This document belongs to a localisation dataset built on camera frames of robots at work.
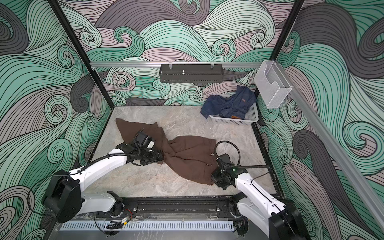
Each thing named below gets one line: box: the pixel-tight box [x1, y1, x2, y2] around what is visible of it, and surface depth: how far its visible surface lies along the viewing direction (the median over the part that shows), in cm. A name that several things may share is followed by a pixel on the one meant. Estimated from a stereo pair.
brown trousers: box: [115, 118, 217, 186], surface depth 91 cm
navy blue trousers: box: [200, 85, 257, 120], surface depth 113 cm
